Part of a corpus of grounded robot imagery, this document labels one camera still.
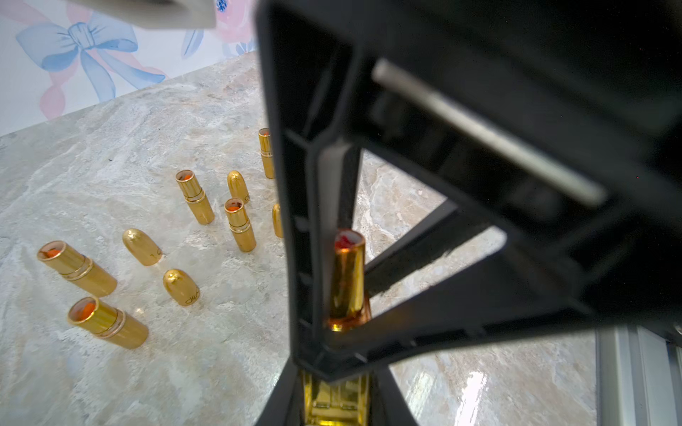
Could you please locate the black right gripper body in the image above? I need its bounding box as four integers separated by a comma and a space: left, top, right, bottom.
276, 0, 682, 267

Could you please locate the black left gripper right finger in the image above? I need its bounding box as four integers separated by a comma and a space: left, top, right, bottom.
369, 367, 417, 426

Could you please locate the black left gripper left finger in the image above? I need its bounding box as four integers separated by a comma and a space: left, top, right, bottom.
255, 359, 304, 426

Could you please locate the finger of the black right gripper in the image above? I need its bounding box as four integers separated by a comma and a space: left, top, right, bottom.
256, 1, 368, 381
324, 232, 681, 381

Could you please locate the gold square lipstick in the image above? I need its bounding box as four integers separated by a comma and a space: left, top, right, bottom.
301, 229, 371, 425

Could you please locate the gold bullet lipstick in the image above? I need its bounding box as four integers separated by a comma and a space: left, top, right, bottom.
175, 170, 215, 225
258, 128, 275, 179
224, 198, 257, 252
67, 296, 149, 350

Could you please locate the gold lipstick cap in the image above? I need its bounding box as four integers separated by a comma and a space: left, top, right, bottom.
272, 203, 283, 239
163, 269, 201, 306
227, 170, 250, 203
122, 228, 163, 266

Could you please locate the gold lipstick tube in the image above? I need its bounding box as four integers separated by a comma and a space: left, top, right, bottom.
37, 241, 117, 297

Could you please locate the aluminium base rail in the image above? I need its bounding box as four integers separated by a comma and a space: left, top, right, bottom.
596, 326, 681, 425

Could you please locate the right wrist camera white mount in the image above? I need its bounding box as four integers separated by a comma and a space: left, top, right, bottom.
73, 0, 217, 29

